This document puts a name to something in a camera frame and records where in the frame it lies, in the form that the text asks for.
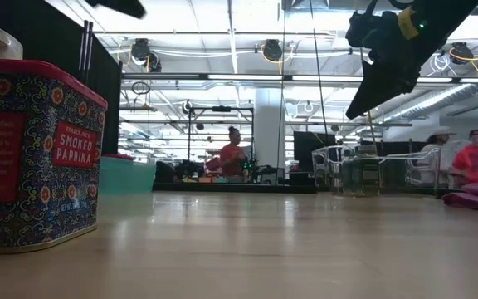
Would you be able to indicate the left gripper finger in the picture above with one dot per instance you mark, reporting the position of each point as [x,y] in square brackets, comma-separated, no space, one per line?
[123,6]

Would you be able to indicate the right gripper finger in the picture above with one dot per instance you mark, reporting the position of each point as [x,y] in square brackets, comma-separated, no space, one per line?
[369,85]
[388,93]

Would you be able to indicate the spice jar with green lid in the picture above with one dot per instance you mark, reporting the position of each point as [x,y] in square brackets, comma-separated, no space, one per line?
[370,172]
[350,176]

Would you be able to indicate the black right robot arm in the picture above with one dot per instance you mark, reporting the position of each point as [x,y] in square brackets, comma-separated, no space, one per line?
[446,21]

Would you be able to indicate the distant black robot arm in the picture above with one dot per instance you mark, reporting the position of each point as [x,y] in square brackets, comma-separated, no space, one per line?
[248,168]

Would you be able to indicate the thin metal rod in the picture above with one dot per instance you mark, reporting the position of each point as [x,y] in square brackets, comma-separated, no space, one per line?
[83,41]
[89,41]

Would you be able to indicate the person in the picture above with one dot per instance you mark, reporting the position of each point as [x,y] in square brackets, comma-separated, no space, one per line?
[477,162]
[436,143]
[231,155]

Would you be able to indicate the clear plastic bin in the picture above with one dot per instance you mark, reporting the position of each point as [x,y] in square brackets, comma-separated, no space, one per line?
[413,178]

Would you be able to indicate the black monitor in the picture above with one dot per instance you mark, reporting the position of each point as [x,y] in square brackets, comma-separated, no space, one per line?
[305,151]

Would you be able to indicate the black curtain partition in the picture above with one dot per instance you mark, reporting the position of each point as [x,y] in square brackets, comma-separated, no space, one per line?
[106,104]

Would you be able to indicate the white building column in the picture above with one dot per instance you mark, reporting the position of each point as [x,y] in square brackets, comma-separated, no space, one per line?
[268,124]

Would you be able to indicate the long ceiling light bar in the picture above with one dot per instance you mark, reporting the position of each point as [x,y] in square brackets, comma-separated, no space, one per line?
[243,77]

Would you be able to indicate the purple folded cloth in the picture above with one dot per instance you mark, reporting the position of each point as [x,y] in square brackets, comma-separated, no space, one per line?
[475,199]

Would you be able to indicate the teal plastic bin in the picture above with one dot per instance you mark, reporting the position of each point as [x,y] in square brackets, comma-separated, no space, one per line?
[127,176]

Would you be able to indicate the black chair back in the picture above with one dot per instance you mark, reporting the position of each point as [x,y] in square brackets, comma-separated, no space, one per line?
[164,172]

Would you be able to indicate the silver air duct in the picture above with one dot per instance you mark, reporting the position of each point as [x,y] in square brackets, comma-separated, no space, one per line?
[430,101]

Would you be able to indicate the distant black rig frame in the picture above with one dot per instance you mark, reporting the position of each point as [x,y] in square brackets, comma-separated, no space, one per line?
[221,109]

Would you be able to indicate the black table frame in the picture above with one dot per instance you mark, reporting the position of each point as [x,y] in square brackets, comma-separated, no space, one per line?
[222,187]

